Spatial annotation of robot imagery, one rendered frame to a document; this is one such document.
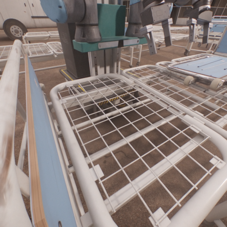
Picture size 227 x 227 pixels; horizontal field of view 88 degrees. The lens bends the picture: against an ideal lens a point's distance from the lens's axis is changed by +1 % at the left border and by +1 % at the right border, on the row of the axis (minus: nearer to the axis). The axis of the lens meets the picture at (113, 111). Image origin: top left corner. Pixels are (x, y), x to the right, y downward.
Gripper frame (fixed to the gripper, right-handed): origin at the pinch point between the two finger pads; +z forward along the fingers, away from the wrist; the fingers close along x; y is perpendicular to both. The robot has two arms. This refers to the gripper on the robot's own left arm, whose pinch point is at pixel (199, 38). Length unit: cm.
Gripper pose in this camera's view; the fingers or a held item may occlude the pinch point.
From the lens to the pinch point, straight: 91.5
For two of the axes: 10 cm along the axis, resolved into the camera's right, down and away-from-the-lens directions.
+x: 8.8, -1.8, 4.3
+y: 4.6, 1.9, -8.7
